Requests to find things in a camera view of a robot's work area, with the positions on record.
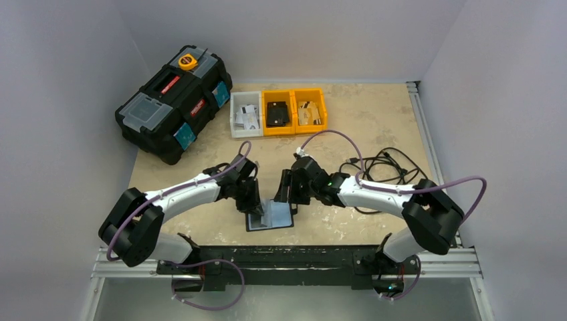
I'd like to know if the black plastic toolbox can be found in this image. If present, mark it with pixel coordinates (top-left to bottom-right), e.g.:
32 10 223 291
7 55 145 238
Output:
114 45 233 165

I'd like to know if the yellow tape measure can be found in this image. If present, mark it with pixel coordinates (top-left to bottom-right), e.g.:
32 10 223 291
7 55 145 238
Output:
178 53 199 71

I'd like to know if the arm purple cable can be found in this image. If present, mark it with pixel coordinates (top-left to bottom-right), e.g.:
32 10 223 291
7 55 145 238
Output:
106 140 253 262
298 129 487 223

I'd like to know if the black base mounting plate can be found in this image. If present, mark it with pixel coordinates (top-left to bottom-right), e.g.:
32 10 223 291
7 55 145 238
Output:
156 245 421 294

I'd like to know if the black leather card holder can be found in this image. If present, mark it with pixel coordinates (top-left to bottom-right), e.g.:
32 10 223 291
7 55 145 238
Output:
245 199 298 232

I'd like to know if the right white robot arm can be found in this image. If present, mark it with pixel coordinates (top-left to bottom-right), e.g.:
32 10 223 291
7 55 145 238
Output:
275 156 465 272

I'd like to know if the yellow plastic bin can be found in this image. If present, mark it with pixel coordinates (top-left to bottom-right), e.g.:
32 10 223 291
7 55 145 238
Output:
293 88 328 134
261 90 297 136

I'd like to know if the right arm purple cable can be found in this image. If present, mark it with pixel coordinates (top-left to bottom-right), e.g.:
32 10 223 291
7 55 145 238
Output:
298 129 487 223

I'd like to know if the silver credit cards stack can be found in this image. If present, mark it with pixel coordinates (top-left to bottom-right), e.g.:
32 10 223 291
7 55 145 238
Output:
235 104 260 130

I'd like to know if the right yellow plastic bin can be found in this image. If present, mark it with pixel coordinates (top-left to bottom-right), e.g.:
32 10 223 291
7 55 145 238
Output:
293 88 328 134

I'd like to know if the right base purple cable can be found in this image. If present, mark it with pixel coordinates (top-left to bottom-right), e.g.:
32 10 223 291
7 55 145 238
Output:
377 259 423 302

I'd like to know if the white plastic bin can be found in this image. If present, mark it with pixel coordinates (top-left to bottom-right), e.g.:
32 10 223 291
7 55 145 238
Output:
229 91 263 138

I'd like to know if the middle yellow plastic bin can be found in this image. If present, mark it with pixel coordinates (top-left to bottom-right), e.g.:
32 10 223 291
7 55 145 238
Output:
261 90 297 136

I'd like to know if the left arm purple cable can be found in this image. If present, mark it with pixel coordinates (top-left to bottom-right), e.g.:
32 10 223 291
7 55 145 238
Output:
106 140 253 262

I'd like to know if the black cable on table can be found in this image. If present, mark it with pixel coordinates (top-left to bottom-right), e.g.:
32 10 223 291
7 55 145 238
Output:
338 147 430 215

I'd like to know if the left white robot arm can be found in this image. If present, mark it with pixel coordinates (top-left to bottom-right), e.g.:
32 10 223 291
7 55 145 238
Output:
98 154 263 274

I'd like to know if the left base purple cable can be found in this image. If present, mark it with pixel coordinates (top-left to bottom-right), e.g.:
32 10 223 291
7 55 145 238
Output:
171 258 246 312

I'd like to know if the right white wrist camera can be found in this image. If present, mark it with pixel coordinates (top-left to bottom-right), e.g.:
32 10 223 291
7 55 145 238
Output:
294 147 314 162

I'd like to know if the gold credit cards stack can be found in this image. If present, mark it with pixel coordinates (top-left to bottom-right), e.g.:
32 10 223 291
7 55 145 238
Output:
298 101 322 126

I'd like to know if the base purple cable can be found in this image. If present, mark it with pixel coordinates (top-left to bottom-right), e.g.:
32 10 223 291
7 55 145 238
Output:
171 258 246 312
377 259 423 302

